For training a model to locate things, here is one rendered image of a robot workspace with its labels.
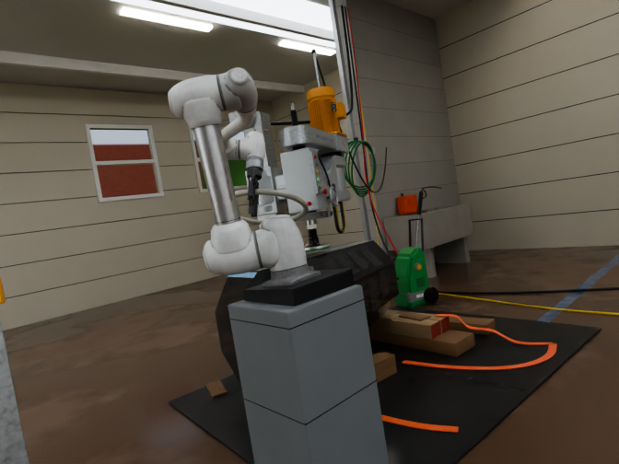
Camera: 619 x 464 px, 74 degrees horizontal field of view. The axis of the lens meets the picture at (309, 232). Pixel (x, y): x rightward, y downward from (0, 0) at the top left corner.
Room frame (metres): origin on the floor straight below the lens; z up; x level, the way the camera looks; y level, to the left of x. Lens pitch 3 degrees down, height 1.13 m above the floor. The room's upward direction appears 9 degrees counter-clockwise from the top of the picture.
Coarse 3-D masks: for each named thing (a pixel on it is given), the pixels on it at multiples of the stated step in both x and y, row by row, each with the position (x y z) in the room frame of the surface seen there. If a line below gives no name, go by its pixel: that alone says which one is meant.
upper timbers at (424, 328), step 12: (396, 312) 3.28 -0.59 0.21; (372, 324) 3.24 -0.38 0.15; (384, 324) 3.15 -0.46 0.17; (396, 324) 3.05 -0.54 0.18; (408, 324) 2.97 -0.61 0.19; (420, 324) 2.89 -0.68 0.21; (432, 324) 2.85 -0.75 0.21; (444, 324) 2.93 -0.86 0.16; (420, 336) 2.90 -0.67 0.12; (432, 336) 2.83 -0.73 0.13
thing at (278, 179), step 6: (276, 174) 3.65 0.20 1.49; (282, 174) 3.74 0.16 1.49; (258, 180) 3.60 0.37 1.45; (264, 180) 3.59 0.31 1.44; (270, 180) 3.60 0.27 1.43; (276, 180) 3.61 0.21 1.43; (282, 180) 3.59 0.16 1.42; (264, 186) 3.59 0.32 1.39; (270, 186) 3.59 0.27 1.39; (276, 186) 3.61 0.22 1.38; (282, 186) 3.58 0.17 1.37; (264, 198) 3.59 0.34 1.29; (270, 198) 3.59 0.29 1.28; (276, 198) 3.61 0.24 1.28; (282, 198) 3.60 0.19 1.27; (258, 204) 3.63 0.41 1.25
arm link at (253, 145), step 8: (248, 136) 2.11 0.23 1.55; (256, 136) 2.10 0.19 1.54; (240, 144) 2.08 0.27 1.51; (248, 144) 2.08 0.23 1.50; (256, 144) 2.08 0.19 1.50; (264, 144) 2.12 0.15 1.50; (240, 152) 2.08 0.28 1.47; (248, 152) 2.07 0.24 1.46; (256, 152) 2.07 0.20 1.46; (264, 152) 2.11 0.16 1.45
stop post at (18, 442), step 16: (0, 288) 1.21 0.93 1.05; (0, 320) 1.22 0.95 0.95; (0, 336) 1.21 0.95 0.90; (0, 352) 1.21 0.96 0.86; (0, 368) 1.20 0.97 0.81; (0, 384) 1.20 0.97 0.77; (0, 400) 1.20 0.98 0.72; (16, 400) 1.22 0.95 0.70; (0, 416) 1.19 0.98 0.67; (16, 416) 1.21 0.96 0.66; (0, 432) 1.19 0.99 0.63; (16, 432) 1.21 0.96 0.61; (0, 448) 1.18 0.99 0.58; (16, 448) 1.20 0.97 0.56
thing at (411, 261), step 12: (408, 252) 4.16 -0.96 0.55; (420, 252) 4.13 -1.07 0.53; (396, 264) 4.26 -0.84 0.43; (408, 264) 4.10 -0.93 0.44; (420, 264) 4.10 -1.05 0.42; (408, 276) 4.09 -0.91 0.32; (420, 276) 4.12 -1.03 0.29; (408, 288) 4.09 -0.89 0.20; (420, 288) 4.11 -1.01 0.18; (432, 288) 4.11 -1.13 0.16; (396, 300) 4.24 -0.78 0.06; (408, 300) 4.06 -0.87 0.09; (420, 300) 4.10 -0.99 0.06; (432, 300) 4.10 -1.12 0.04
